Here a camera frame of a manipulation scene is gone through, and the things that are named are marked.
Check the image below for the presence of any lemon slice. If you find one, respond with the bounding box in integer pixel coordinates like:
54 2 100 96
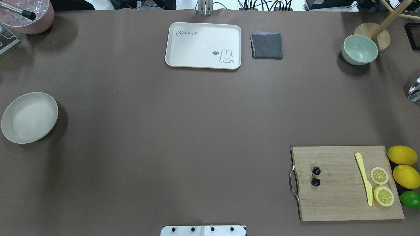
373 185 394 207
369 167 389 185

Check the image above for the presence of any wooden mug tree stand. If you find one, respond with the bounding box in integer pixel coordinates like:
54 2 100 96
354 0 419 52

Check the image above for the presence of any mint green bowl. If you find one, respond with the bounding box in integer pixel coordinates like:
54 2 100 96
341 34 378 66

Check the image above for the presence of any cream rabbit tray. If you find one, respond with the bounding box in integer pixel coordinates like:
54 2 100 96
165 22 242 70

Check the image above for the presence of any stainless steel scoop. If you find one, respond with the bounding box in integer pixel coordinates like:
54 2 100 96
407 77 420 102

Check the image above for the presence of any pink bowl of ice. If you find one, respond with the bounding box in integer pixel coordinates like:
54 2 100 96
0 0 54 35

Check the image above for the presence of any green lime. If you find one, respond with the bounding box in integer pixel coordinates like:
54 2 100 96
399 191 420 209

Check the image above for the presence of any yellow plastic knife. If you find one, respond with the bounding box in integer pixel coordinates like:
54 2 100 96
355 152 373 207

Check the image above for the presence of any grey folded cloth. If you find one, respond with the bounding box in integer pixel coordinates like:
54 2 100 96
250 31 284 60

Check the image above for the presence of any beige round plate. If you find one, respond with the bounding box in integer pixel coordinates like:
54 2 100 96
1 92 59 144

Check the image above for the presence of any whole yellow lemon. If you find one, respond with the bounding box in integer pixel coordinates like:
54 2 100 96
392 165 420 189
387 145 418 166

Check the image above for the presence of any aluminium frame post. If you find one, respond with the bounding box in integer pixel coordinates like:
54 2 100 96
197 0 214 15

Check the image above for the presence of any steel muddler black tip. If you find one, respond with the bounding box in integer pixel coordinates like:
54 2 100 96
0 1 36 21

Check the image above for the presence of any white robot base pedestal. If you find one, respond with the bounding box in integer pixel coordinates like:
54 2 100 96
160 225 247 236

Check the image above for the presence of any black wooden glass tray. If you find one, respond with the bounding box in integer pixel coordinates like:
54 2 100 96
404 23 420 50

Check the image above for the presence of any bamboo cutting board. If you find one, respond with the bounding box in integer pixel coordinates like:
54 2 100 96
290 146 405 222

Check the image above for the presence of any white cup rack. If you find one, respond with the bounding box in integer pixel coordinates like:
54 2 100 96
0 23 20 54

